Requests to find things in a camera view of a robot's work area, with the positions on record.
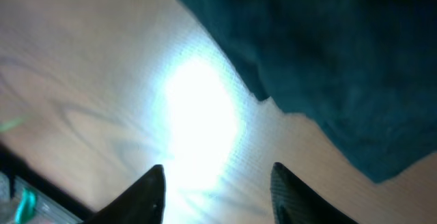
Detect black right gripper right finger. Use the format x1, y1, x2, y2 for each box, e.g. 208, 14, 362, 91
270, 163, 356, 224

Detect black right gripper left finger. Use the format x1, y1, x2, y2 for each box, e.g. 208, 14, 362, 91
83, 165, 166, 224

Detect black nike t-shirt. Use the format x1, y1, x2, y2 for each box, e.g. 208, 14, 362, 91
179, 0, 436, 183

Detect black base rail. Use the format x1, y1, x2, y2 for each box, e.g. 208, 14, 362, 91
0, 141, 93, 224

